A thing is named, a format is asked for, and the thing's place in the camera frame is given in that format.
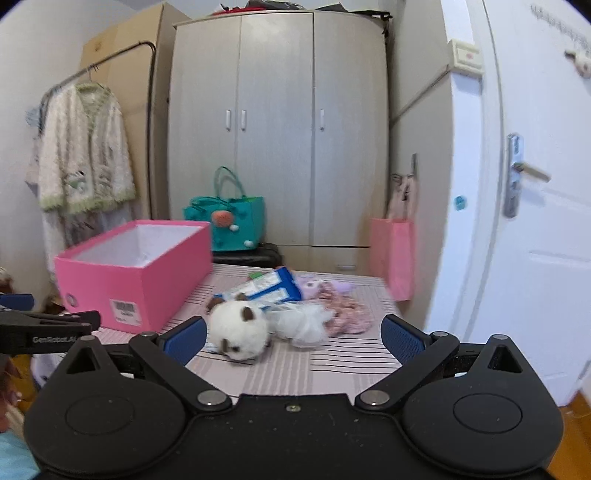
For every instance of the silver door handle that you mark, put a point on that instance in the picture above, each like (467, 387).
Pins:
(517, 168)

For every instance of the black clothes rack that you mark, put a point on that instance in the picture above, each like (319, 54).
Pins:
(47, 96)

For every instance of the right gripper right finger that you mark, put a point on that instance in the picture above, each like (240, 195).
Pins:
(422, 356)

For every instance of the grey wardrobe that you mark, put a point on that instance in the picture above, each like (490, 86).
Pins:
(296, 104)

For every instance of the pink paper gift bag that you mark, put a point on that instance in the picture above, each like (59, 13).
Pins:
(392, 255)

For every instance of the white door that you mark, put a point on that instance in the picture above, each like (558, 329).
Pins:
(527, 277)

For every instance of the blue wet wipes pack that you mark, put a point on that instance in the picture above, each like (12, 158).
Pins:
(270, 288)

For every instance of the white fluffy cardigan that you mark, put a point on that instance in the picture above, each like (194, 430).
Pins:
(84, 160)

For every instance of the purple plush toy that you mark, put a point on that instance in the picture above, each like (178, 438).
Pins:
(311, 284)

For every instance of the pink floral scrunchie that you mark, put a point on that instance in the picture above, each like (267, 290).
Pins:
(349, 316)

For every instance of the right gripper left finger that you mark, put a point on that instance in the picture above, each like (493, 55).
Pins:
(165, 358)

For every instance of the white brown plush cat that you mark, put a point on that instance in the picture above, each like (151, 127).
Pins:
(237, 328)

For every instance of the black suitcase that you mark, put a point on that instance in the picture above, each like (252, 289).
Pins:
(266, 255)

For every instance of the pink storage box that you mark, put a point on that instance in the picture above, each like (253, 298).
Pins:
(138, 275)

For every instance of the teal felt tote bag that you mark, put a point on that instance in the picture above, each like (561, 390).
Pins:
(237, 223)

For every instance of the large cardboard box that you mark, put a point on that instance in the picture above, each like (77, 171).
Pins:
(127, 77)

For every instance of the plush door hanger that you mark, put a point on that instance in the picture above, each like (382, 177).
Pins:
(581, 61)

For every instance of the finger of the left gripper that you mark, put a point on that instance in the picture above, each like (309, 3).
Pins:
(19, 302)
(21, 318)

